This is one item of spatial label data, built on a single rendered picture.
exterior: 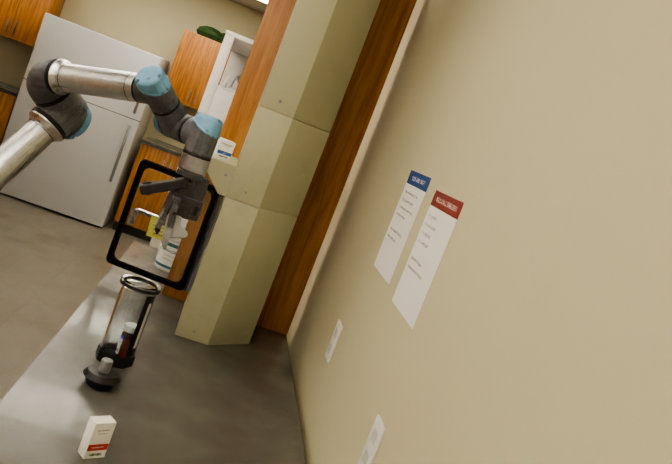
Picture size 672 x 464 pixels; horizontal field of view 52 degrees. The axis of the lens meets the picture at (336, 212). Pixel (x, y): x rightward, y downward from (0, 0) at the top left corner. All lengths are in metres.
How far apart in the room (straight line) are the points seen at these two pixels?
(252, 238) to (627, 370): 1.58
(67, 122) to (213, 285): 0.65
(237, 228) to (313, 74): 0.53
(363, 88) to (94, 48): 4.90
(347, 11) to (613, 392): 1.66
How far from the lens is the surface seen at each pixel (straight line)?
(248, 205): 2.19
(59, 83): 1.99
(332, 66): 2.25
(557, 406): 0.90
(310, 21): 2.19
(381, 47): 2.59
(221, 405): 1.93
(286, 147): 2.19
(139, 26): 7.85
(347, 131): 2.56
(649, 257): 0.83
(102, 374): 1.80
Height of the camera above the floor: 1.71
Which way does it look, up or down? 6 degrees down
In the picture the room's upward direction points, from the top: 21 degrees clockwise
